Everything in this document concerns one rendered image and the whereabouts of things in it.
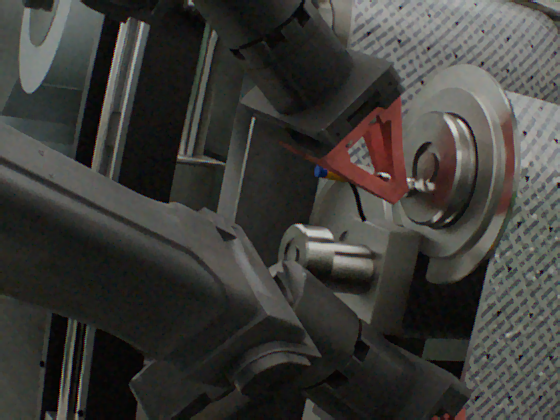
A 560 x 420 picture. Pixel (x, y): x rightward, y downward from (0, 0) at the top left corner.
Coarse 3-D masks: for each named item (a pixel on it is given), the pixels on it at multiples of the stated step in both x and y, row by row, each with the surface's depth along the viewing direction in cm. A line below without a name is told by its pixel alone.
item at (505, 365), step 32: (512, 288) 73; (544, 288) 74; (480, 320) 72; (512, 320) 73; (544, 320) 75; (480, 352) 73; (512, 352) 74; (544, 352) 75; (480, 384) 73; (512, 384) 74; (544, 384) 76; (480, 416) 74; (512, 416) 75; (544, 416) 76
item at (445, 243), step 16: (432, 96) 78; (448, 96) 76; (464, 96) 75; (448, 112) 76; (464, 112) 75; (480, 112) 73; (480, 128) 73; (496, 128) 72; (480, 144) 73; (496, 144) 71; (480, 160) 72; (496, 160) 71; (480, 176) 72; (496, 176) 71; (480, 192) 72; (496, 192) 71; (400, 208) 80; (480, 208) 72; (416, 224) 78; (464, 224) 73; (480, 224) 72; (432, 240) 76; (448, 240) 75; (464, 240) 73; (432, 256) 76; (448, 256) 75
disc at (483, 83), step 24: (456, 72) 77; (480, 72) 74; (480, 96) 74; (504, 96) 72; (408, 120) 82; (504, 120) 71; (504, 144) 71; (504, 168) 71; (504, 192) 71; (504, 216) 70; (480, 240) 72; (432, 264) 77; (456, 264) 74; (480, 264) 72
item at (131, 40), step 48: (96, 48) 107; (144, 48) 94; (192, 48) 96; (96, 96) 107; (144, 96) 95; (96, 144) 105; (144, 144) 95; (144, 192) 96; (48, 336) 110; (96, 336) 97; (48, 384) 110; (96, 384) 97
